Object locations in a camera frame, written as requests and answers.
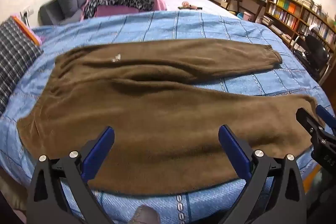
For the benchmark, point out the wooden bookshelf with books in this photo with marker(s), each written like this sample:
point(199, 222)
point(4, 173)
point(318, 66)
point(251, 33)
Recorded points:
point(294, 11)

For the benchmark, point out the pink hair dryer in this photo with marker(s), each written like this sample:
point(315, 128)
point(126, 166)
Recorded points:
point(187, 5)

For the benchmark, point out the pink bucket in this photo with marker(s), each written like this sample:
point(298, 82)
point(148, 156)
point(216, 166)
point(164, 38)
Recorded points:
point(248, 16)

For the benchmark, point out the wall socket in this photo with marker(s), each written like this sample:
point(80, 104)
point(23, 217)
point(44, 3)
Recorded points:
point(27, 12)

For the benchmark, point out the blue checked bedspread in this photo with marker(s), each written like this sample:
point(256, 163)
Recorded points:
point(183, 27)

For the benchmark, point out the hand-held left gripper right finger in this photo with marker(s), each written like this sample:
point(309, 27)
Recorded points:
point(232, 145)

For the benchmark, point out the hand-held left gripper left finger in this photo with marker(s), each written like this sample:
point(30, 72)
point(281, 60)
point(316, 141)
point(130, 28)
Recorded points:
point(101, 145)

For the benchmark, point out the brown fleece pants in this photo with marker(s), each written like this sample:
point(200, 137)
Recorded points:
point(157, 121)

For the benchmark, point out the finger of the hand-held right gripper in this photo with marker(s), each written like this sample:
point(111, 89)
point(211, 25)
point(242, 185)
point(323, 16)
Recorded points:
point(326, 120)
point(308, 121)

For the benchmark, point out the orange pink edged cloth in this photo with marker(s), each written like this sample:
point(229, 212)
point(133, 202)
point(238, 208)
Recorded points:
point(27, 29)

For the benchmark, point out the black office chair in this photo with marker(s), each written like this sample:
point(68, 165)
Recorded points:
point(315, 50)

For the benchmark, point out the dark plaid pillow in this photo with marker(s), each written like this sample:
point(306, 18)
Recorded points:
point(15, 56)

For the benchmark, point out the pink bed sheet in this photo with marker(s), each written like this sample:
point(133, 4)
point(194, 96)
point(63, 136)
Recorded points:
point(210, 5)

